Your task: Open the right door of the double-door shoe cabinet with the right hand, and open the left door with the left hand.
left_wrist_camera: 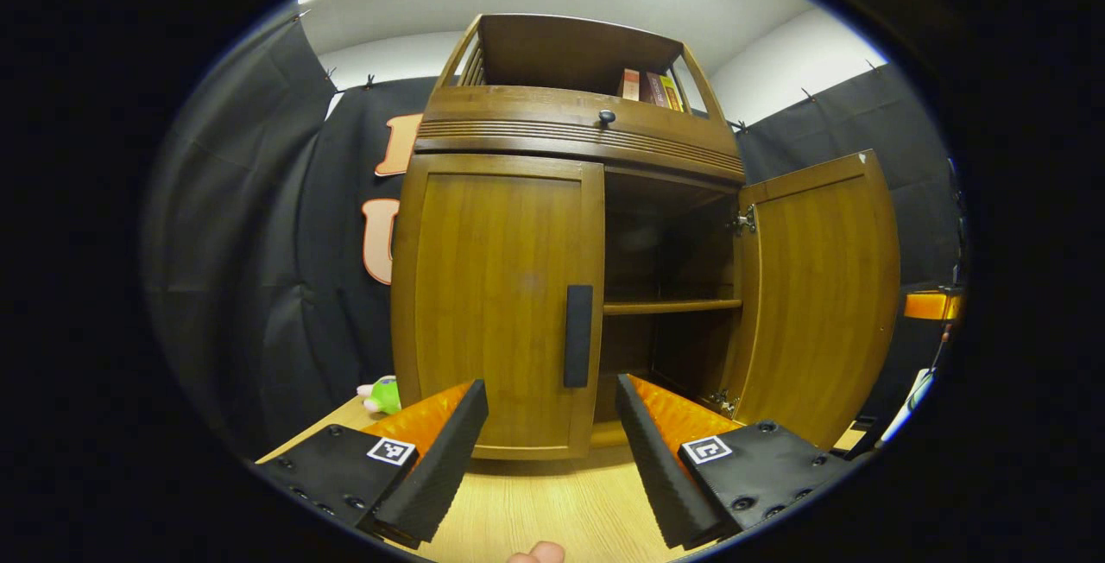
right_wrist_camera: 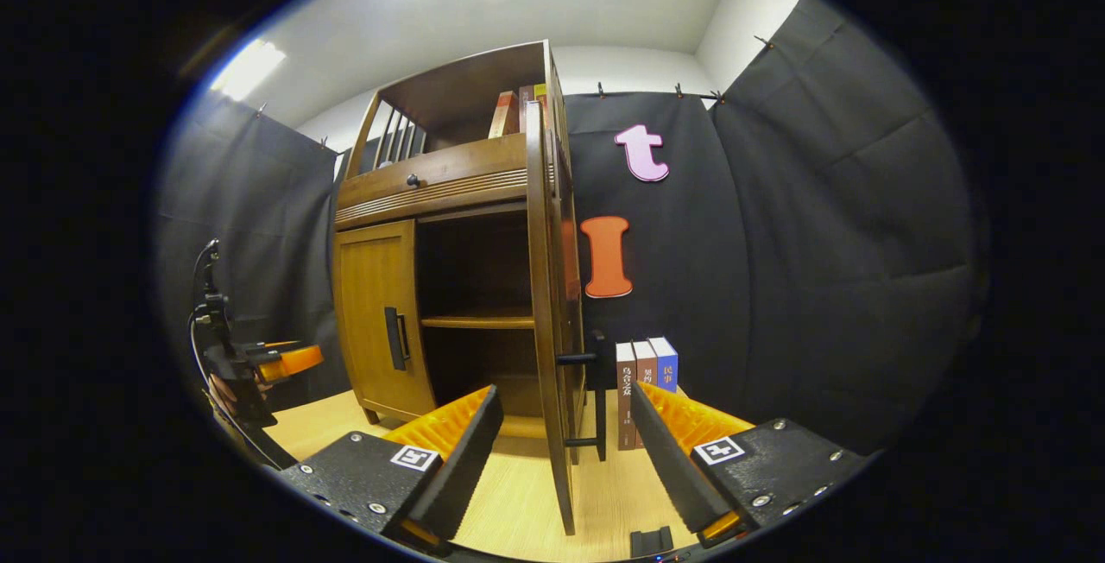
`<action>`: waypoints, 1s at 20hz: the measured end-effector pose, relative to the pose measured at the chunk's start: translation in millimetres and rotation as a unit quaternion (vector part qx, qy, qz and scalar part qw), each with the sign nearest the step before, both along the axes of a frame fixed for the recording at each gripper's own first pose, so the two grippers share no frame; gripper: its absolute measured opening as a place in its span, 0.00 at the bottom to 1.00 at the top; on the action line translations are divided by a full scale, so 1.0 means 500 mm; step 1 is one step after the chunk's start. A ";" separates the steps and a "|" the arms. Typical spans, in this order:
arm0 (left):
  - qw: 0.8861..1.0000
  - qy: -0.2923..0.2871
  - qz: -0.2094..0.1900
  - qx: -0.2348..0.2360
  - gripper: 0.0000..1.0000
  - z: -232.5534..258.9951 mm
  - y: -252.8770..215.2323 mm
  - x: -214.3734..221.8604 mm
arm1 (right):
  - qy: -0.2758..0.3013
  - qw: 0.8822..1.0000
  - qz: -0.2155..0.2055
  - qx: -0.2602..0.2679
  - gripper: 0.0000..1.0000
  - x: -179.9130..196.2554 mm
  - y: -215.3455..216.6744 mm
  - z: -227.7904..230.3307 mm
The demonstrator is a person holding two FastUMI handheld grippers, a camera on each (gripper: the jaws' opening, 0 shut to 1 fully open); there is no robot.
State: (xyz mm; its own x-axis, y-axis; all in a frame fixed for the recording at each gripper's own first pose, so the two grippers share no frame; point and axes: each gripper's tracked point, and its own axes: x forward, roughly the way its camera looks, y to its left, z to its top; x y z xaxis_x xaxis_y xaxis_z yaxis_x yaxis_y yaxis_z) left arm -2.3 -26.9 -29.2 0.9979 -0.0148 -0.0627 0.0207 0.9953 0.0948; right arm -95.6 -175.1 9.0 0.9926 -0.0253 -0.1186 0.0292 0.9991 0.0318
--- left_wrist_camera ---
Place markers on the green plush toy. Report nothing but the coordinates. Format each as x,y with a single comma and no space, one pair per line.
384,396

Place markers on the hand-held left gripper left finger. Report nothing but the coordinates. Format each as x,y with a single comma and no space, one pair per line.
440,468

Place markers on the wooden drawer with black knob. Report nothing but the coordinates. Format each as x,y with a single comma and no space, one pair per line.
535,118

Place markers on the wooden double-door shoe cabinet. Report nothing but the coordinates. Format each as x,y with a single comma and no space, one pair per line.
561,53

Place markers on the wooden shoe cabinet door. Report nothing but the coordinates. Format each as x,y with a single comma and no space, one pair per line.
492,287
820,295

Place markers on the yellow book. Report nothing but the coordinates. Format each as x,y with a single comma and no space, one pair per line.
672,94

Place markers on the black backdrop cloth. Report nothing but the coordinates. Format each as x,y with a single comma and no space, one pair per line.
259,269

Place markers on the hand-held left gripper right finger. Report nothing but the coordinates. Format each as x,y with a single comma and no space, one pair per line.
656,477

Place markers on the dark red book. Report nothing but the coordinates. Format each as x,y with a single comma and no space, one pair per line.
653,90

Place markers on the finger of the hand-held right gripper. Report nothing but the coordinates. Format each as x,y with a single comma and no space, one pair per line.
928,306

